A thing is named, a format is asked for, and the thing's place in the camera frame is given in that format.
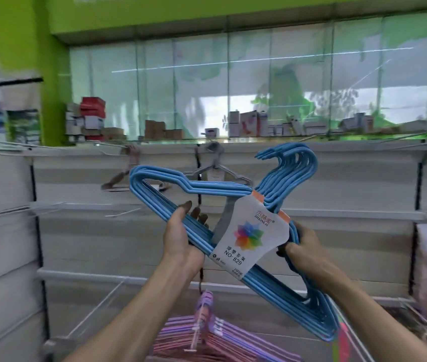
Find person's left hand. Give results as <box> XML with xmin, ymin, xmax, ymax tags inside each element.
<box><xmin>162</xmin><ymin>201</ymin><xmax>209</xmax><ymax>276</ymax></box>

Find person's right hand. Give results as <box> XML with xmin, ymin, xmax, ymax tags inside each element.
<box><xmin>275</xmin><ymin>221</ymin><xmax>344</xmax><ymax>295</ymax></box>

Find grey hanger bundle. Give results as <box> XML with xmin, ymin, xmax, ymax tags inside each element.
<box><xmin>182</xmin><ymin>141</ymin><xmax>254</xmax><ymax>188</ymax></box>

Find rose gold metal hanger bundle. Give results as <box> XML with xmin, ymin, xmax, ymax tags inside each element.
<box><xmin>100</xmin><ymin>145</ymin><xmax>173</xmax><ymax>193</ymax></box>

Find white display rack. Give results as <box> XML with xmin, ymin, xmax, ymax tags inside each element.
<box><xmin>0</xmin><ymin>137</ymin><xmax>427</xmax><ymax>362</ymax></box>

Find row of pink hangers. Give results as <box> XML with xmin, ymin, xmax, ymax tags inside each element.
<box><xmin>152</xmin><ymin>330</ymin><xmax>259</xmax><ymax>362</ymax></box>

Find person's left forearm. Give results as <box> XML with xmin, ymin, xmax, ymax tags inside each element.
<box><xmin>62</xmin><ymin>263</ymin><xmax>199</xmax><ymax>362</ymax></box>

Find person's right forearm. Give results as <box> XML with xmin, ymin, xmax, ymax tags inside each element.
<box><xmin>323</xmin><ymin>275</ymin><xmax>427</xmax><ymax>362</ymax></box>

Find green and pink hanging goods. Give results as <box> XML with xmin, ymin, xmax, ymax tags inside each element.
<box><xmin>330</xmin><ymin>322</ymin><xmax>352</xmax><ymax>362</ymax></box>

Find group of small brown cartons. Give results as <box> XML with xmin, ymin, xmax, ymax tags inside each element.
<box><xmin>102</xmin><ymin>120</ymin><xmax>184</xmax><ymax>141</ymax></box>

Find white box with red print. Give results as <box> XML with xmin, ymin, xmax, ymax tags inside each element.
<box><xmin>240</xmin><ymin>111</ymin><xmax>269</xmax><ymax>137</ymax></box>

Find stack of red white boxes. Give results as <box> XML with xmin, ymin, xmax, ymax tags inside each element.
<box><xmin>64</xmin><ymin>97</ymin><xmax>107</xmax><ymax>143</ymax></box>

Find green white printed packs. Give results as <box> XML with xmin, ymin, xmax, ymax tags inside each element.
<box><xmin>4</xmin><ymin>109</ymin><xmax>42</xmax><ymax>146</ymax></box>

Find green wall sign board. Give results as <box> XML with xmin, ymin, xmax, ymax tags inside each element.
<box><xmin>47</xmin><ymin>0</ymin><xmax>427</xmax><ymax>36</ymax></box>

